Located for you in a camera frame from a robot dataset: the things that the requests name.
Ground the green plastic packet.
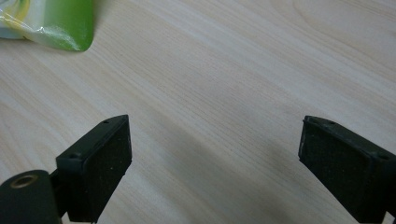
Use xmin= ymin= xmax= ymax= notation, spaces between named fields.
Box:
xmin=0 ymin=0 xmax=94 ymax=52

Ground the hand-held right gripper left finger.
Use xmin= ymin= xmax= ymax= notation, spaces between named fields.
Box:
xmin=49 ymin=114 xmax=133 ymax=224

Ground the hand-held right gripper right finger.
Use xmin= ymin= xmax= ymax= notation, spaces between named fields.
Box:
xmin=298 ymin=115 xmax=396 ymax=224

